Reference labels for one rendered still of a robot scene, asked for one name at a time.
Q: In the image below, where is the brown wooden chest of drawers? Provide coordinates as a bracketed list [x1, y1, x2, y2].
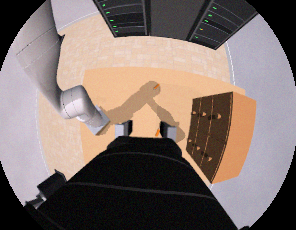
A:
[186, 91, 256, 184]

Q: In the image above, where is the brown wooden drawer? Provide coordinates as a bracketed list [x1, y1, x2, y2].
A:
[192, 130, 209, 166]
[199, 97, 213, 133]
[190, 99, 201, 128]
[201, 136, 225, 181]
[210, 94, 232, 141]
[186, 126, 198, 156]

